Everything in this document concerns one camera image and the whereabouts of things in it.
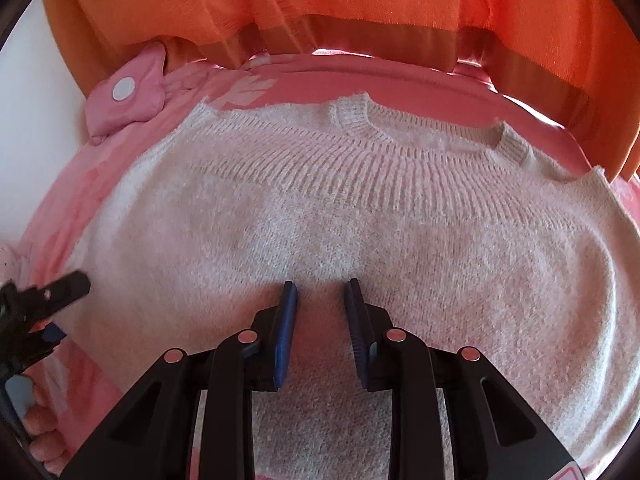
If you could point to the person's left hand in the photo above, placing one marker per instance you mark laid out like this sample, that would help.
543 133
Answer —
45 440

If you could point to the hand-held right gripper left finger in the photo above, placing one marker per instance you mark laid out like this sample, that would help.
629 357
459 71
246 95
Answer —
286 340

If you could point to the pale pink dotted cloth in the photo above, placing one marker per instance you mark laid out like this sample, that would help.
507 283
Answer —
12 262

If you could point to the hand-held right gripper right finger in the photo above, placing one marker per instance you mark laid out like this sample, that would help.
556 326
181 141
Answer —
357 335

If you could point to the pink pillow with white dot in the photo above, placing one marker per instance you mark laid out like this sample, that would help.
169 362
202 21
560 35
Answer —
110 115

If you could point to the pale pink knit sweater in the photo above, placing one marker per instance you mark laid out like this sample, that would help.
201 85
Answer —
400 240

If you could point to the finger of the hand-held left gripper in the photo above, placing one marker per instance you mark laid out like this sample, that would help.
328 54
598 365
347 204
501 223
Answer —
67 290
52 336

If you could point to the pink blanket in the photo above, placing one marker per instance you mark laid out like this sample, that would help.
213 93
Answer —
65 210

